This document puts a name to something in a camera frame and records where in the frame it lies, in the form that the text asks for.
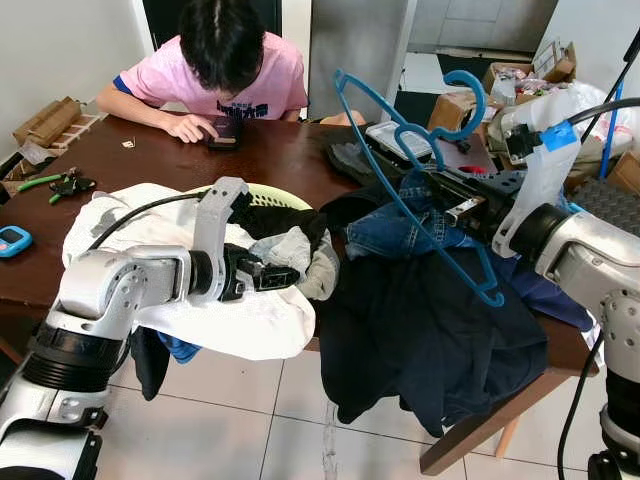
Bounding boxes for dark wooden table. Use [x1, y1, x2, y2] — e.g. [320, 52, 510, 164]
[0, 112, 601, 476]

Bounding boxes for black foam mat tile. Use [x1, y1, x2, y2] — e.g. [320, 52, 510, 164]
[568, 178, 640, 239]

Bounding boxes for dark navy garment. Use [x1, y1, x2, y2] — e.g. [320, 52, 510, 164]
[318, 190, 596, 438]

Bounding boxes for blue teal cloth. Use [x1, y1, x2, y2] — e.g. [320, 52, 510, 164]
[158, 332, 203, 363]

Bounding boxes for person in pink shirt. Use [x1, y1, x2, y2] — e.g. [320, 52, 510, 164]
[95, 0, 311, 143]

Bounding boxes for green handled pliers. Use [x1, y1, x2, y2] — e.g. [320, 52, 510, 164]
[15, 170, 98, 204]

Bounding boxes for silver foil package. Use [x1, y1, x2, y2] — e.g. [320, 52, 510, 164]
[365, 120, 433, 161]

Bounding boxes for blue denim shorts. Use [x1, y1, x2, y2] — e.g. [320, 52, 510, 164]
[345, 168, 526, 263]

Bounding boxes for black smartphone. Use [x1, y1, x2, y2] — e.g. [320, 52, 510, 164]
[205, 115, 244, 151]

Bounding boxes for small blue handheld device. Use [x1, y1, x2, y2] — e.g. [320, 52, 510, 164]
[0, 226, 33, 259]

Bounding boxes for pale green laundry basket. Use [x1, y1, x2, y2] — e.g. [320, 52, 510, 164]
[243, 182, 316, 213]

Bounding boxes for brown cardboard box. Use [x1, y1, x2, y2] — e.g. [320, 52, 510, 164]
[483, 42, 579, 101]
[12, 96, 104, 151]
[430, 90, 481, 136]

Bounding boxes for blue plastic clothes hanger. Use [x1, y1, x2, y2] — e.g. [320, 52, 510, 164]
[333, 68, 508, 308]

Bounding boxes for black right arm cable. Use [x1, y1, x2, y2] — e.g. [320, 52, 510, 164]
[572, 95, 640, 136]

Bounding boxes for white shirt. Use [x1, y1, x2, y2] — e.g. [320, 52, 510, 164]
[62, 182, 341, 363]

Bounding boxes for black fabric pouch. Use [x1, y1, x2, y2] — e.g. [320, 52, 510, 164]
[328, 125, 441, 191]

